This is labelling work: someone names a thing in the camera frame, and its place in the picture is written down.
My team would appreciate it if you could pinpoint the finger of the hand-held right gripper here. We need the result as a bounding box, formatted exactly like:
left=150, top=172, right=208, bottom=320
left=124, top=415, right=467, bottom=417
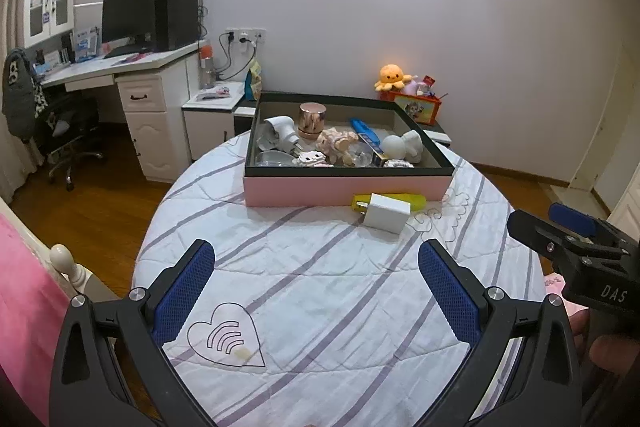
left=506, top=208, right=591, bottom=264
left=547, top=202, right=613, bottom=238

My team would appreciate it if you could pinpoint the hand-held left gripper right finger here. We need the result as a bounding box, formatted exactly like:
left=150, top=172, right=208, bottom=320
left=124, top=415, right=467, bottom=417
left=417, top=238, right=583, bottom=427

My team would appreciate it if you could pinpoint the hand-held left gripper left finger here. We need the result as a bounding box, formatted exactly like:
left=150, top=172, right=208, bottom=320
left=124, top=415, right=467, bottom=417
left=49, top=239, right=236, bottom=427

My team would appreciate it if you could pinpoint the pink box with dark rim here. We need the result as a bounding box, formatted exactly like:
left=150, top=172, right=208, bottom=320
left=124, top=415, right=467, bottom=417
left=243, top=92, right=455, bottom=208

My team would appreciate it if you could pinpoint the white figurine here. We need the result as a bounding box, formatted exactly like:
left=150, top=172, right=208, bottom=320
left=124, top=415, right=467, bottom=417
left=381, top=130, right=425, bottom=168

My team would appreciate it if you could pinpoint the rose gold cylinder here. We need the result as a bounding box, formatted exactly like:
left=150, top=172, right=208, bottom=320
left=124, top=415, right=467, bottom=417
left=299, top=103, right=327, bottom=142

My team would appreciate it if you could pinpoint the person's right hand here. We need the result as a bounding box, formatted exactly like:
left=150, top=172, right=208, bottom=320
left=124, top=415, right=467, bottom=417
left=589, top=334, right=640, bottom=379

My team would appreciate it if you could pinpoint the white door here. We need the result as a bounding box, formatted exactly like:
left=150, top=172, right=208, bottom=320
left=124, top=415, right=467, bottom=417
left=570, top=42, right=640, bottom=218

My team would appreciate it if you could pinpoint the yellow plastic item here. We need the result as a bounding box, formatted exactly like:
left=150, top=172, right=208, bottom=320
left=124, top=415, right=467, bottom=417
left=352, top=193, right=428, bottom=212

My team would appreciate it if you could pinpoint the white cube charger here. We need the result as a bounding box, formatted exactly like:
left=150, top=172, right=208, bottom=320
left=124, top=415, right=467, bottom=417
left=362, top=193, right=412, bottom=235

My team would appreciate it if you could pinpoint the dark-topped low bench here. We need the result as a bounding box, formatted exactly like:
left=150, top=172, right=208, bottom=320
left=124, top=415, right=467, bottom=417
left=232, top=104, right=453, bottom=148

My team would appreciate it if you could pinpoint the white desk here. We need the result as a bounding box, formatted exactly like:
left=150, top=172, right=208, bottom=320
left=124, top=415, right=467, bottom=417
left=40, top=41, right=208, bottom=182

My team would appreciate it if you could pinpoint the pink blanket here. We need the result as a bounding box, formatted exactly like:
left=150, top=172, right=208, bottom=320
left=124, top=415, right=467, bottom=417
left=0, top=212, right=71, bottom=427

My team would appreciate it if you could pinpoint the clear plastic piece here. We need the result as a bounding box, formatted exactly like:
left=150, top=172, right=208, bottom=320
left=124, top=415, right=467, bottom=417
left=255, top=149, right=293, bottom=168

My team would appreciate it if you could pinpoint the white low cabinet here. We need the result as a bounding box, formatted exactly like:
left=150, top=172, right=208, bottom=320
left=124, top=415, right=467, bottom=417
left=181, top=82, right=256, bottom=162

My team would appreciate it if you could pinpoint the blue yellow small box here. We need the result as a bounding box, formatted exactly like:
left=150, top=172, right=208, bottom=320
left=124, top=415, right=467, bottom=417
left=357, top=133, right=391, bottom=166

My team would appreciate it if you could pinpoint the red toy box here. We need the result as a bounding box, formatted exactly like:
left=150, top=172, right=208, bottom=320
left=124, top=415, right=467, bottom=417
left=380, top=89, right=443, bottom=126

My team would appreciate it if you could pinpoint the clear plastic ball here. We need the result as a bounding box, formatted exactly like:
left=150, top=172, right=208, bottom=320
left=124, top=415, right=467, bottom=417
left=342, top=142, right=373, bottom=166

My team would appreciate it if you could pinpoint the white pink socket adapter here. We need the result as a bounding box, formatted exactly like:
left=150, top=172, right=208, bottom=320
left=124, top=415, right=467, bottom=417
left=292, top=150, right=333, bottom=168

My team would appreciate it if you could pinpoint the white plug adapter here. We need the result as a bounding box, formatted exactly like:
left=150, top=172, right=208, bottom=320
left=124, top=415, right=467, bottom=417
left=257, top=116, right=301, bottom=155

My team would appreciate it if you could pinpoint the beige pink doll figurine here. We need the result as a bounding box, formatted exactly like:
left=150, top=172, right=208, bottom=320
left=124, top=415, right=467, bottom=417
left=316, top=129, right=360, bottom=158

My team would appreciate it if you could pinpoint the black office chair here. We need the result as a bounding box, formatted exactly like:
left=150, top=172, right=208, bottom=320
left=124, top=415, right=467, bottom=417
left=30, top=92, right=106, bottom=192

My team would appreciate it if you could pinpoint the orange octopus plush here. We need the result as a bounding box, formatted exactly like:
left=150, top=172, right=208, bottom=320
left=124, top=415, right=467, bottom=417
left=375, top=64, right=413, bottom=94

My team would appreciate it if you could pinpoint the blue yellow snack bag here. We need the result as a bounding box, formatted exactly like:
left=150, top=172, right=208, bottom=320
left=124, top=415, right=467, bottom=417
left=244, top=59, right=263, bottom=102

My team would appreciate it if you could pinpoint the red-capped water bottle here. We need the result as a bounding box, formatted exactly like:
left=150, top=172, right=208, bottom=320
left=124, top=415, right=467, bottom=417
left=199, top=47, right=217, bottom=90

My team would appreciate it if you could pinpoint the black keyboard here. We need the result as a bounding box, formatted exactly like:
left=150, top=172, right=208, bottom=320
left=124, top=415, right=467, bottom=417
left=102, top=44, right=151, bottom=58

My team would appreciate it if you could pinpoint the dark jacket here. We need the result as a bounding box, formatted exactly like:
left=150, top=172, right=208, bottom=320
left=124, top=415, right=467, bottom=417
left=2, top=48, right=43, bottom=142

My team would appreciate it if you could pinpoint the blue white box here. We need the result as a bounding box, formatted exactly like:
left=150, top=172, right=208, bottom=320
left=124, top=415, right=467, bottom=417
left=74, top=27, right=101, bottom=60

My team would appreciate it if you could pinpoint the black computer tower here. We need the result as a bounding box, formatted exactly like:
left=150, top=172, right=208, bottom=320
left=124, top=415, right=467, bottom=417
left=153, top=0, right=200, bottom=52

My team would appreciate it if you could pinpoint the black computer monitor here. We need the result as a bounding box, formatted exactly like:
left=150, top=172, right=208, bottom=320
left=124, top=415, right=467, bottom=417
left=101, top=0, right=157, bottom=52

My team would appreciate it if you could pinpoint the white wooden bed frame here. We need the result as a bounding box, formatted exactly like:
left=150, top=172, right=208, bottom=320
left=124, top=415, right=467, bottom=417
left=0, top=197, right=121, bottom=308

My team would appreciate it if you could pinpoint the black power cable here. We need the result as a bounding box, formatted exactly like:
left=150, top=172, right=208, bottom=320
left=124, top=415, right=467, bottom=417
left=215, top=33, right=236, bottom=82

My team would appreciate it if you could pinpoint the white wall power outlet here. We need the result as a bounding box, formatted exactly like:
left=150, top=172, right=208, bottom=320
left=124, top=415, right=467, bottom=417
left=225, top=27, right=268, bottom=44

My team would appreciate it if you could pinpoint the white glass-door wall cabinet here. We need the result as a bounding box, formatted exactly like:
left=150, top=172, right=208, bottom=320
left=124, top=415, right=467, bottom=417
left=24, top=0, right=77, bottom=48

